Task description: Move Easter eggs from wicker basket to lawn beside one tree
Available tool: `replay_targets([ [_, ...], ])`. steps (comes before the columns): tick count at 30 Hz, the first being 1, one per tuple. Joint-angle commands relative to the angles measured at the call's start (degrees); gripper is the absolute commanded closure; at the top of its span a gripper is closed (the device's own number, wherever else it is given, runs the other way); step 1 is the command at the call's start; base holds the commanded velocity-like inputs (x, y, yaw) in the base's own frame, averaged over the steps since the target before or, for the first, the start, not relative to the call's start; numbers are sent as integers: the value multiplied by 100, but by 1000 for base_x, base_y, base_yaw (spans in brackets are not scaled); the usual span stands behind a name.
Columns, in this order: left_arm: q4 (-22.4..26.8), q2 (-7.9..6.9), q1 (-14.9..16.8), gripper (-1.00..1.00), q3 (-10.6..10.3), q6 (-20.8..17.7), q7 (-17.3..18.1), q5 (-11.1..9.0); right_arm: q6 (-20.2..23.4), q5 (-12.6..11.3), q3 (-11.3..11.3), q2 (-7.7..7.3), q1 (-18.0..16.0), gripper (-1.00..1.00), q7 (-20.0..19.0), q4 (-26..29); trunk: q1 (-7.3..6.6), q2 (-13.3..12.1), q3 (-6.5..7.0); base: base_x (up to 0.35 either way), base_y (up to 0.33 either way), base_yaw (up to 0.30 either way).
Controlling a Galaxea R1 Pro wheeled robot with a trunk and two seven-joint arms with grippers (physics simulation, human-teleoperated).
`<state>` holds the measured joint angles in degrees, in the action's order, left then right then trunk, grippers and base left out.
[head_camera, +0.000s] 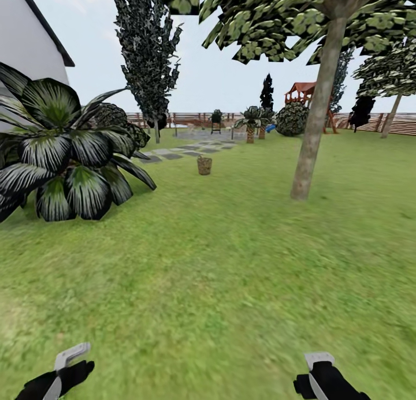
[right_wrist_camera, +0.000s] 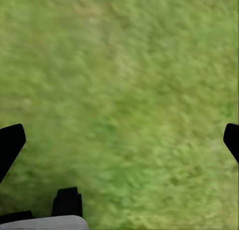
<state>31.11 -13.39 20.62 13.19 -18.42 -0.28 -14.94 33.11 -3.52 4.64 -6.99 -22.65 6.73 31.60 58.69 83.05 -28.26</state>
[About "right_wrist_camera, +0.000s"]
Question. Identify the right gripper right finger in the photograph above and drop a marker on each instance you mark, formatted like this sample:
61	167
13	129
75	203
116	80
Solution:
231	139

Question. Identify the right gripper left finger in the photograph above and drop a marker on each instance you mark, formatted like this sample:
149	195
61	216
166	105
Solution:
12	140

